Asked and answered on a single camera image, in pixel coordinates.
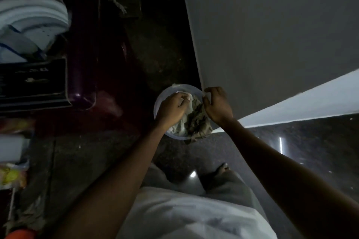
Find maroon washing machine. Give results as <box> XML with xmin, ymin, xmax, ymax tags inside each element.
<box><xmin>0</xmin><ymin>0</ymin><xmax>152</xmax><ymax>126</ymax></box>

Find person's white shirt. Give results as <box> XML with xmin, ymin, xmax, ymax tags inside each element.
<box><xmin>116</xmin><ymin>186</ymin><xmax>278</xmax><ymax>239</ymax></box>

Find white plastic basin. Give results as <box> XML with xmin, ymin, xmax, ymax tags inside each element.
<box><xmin>153</xmin><ymin>84</ymin><xmax>222</xmax><ymax>140</ymax></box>

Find grey rag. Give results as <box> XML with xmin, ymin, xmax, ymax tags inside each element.
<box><xmin>11</xmin><ymin>195</ymin><xmax>47</xmax><ymax>232</ymax></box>

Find olive crumpled garment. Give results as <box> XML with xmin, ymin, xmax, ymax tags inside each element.
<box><xmin>187</xmin><ymin>102</ymin><xmax>214</xmax><ymax>143</ymax></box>

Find person's right hand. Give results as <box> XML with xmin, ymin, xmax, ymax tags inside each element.
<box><xmin>202</xmin><ymin>87</ymin><xmax>235</xmax><ymax>127</ymax></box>

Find person's right forearm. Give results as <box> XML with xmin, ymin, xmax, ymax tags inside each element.
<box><xmin>220</xmin><ymin>117</ymin><xmax>359</xmax><ymax>239</ymax></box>

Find person's grey trousers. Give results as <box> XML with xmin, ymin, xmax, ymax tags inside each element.
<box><xmin>140</xmin><ymin>163</ymin><xmax>268</xmax><ymax>221</ymax></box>

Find person's left hand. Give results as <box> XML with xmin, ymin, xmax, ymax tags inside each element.
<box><xmin>155</xmin><ymin>92</ymin><xmax>194</xmax><ymax>131</ymax></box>

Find orange round object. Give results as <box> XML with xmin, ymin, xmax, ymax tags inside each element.
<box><xmin>4</xmin><ymin>229</ymin><xmax>37</xmax><ymax>239</ymax></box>

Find person's left forearm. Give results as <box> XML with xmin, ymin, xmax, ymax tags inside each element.
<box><xmin>51</xmin><ymin>120</ymin><xmax>178</xmax><ymax>239</ymax></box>

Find white cloth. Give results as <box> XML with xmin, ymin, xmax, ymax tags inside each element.
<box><xmin>168</xmin><ymin>84</ymin><xmax>211</xmax><ymax>137</ymax></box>

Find person's foot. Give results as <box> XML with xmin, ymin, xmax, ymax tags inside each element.
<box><xmin>208</xmin><ymin>162</ymin><xmax>231</xmax><ymax>177</ymax></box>

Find yellow packet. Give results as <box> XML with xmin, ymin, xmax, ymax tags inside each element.
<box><xmin>0</xmin><ymin>163</ymin><xmax>29</xmax><ymax>189</ymax></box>

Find white washing machine lid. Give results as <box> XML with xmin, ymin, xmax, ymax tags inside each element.
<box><xmin>0</xmin><ymin>0</ymin><xmax>71</xmax><ymax>63</ymax></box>

